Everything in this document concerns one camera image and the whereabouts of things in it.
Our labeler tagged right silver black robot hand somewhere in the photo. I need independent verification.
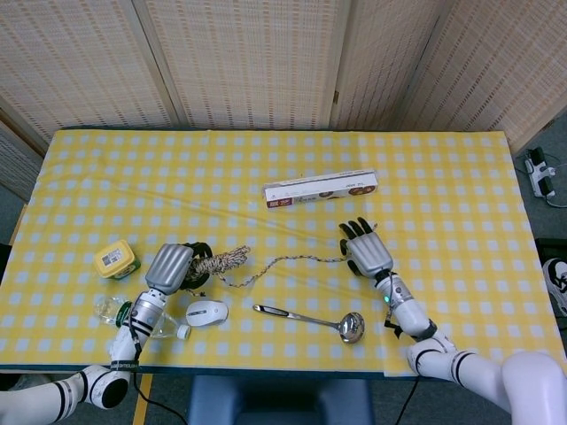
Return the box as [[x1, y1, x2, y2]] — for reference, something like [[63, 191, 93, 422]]
[[338, 216, 395, 278]]

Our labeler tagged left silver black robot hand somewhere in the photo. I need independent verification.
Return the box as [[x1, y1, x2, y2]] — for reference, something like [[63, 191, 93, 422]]
[[144, 241, 214, 297]]

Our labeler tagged braided beige rope bundle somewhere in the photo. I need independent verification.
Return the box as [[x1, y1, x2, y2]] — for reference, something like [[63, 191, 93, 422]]
[[183, 245, 351, 298]]

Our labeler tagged long white cardboard box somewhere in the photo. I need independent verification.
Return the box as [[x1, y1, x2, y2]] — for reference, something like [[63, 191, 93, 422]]
[[263, 167, 379, 211]]

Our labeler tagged yellow lidded plastic tub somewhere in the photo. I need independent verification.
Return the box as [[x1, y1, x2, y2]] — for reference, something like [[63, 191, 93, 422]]
[[93, 239, 142, 282]]

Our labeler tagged white computer mouse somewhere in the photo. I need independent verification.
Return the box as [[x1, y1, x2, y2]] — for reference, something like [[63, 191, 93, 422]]
[[184, 299, 230, 328]]

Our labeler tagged clear green-label water bottle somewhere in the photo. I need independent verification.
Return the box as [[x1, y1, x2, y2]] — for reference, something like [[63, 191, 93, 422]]
[[93, 295, 192, 341]]

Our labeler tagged stainless steel ladle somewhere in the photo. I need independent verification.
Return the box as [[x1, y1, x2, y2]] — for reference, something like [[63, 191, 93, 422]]
[[252, 304, 366, 345]]

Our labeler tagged yellow white checkered tablecloth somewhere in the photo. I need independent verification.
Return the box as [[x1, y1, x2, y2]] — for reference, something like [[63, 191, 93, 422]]
[[0, 129, 563, 378]]

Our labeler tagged yellow floor tape strip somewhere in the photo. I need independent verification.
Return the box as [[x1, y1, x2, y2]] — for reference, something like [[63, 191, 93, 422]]
[[132, 374, 154, 425]]

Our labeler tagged blue chair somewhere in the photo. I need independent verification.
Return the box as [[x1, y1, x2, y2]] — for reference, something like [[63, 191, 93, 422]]
[[188, 375, 374, 425]]

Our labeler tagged plain white shoe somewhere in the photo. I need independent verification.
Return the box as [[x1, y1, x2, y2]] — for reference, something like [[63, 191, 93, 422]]
[[7, 374, 52, 393]]

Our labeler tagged small woven screen panel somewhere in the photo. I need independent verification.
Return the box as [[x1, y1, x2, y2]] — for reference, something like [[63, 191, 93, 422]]
[[0, 110, 50, 203]]

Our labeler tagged black flat object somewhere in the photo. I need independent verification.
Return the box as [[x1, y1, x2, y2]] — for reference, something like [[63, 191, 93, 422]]
[[534, 237, 567, 262]]

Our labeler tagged white power strip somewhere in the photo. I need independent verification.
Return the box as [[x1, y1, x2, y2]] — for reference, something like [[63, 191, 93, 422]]
[[524, 149, 557, 198]]

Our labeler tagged black white sneaker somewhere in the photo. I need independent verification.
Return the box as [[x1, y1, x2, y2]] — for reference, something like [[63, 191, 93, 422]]
[[542, 258, 567, 318]]

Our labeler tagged narrow woven screen panel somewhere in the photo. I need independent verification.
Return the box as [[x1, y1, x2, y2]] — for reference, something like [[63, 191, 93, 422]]
[[330, 0, 444, 132]]

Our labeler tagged wide woven screen panel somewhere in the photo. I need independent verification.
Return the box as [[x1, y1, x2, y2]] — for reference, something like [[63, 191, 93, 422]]
[[0, 0, 181, 143]]

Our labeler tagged slanted woven screen panel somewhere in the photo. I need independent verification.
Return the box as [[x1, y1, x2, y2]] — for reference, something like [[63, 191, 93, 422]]
[[405, 0, 567, 154]]

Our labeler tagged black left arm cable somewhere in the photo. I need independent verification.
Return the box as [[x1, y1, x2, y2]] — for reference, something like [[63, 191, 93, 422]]
[[128, 316, 190, 425]]

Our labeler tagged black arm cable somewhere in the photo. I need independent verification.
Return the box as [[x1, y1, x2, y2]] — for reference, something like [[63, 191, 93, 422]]
[[128, 316, 190, 425], [393, 378, 421, 425]]

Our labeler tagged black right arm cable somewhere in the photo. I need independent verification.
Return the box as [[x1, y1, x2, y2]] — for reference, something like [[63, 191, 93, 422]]
[[393, 378, 421, 425]]

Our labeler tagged grey cable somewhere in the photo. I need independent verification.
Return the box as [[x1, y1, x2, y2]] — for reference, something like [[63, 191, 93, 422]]
[[545, 152, 567, 209]]

